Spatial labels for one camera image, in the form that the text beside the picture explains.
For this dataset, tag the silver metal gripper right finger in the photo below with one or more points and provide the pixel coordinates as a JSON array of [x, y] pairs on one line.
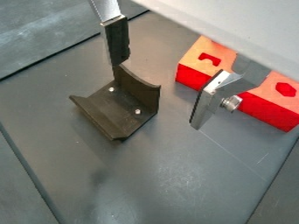
[[219, 92]]

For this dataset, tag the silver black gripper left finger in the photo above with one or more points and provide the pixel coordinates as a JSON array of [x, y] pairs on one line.
[[115, 27]]

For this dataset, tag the red shape sorter board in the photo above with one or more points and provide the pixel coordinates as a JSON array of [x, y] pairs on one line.
[[273, 102]]

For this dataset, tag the black curved holder stand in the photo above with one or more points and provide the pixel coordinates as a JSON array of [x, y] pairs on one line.
[[123, 105]]

